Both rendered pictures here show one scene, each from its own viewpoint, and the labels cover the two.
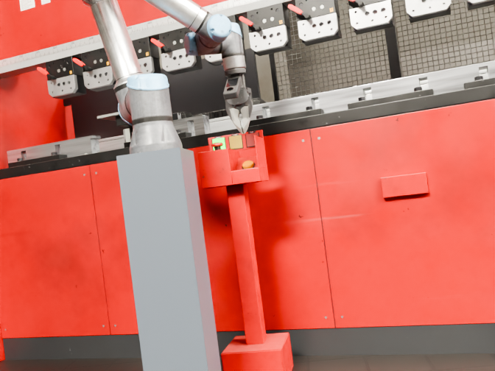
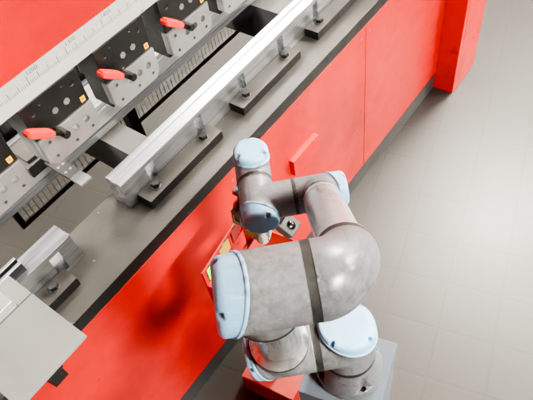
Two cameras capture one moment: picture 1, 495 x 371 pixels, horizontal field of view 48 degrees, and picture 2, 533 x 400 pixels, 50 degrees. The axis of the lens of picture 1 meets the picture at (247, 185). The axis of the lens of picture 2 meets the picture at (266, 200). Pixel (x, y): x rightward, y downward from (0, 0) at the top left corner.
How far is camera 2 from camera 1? 2.18 m
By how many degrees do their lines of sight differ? 76
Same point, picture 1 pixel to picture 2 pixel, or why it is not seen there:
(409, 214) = (304, 171)
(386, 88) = (254, 65)
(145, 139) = (378, 373)
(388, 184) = (298, 163)
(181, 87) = not seen: outside the picture
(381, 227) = not seen: hidden behind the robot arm
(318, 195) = not seen: hidden behind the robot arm
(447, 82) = (294, 31)
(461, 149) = (331, 98)
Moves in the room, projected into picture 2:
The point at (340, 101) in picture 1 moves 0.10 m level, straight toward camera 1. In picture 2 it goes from (220, 104) to (251, 112)
